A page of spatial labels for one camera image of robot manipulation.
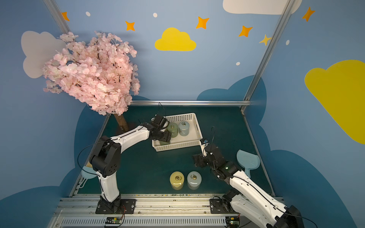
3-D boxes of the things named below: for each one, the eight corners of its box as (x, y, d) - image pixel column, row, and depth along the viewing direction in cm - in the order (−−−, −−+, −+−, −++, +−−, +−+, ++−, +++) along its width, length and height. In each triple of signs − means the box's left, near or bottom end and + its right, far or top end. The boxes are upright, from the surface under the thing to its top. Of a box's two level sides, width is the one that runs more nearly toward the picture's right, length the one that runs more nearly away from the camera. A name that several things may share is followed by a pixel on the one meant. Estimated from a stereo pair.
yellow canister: (170, 189, 81) (169, 185, 74) (171, 176, 86) (170, 171, 79) (184, 189, 81) (184, 185, 74) (184, 176, 86) (184, 171, 79)
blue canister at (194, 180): (187, 190, 81) (188, 186, 75) (187, 175, 86) (187, 171, 80) (200, 190, 81) (202, 186, 75) (199, 175, 86) (201, 171, 80)
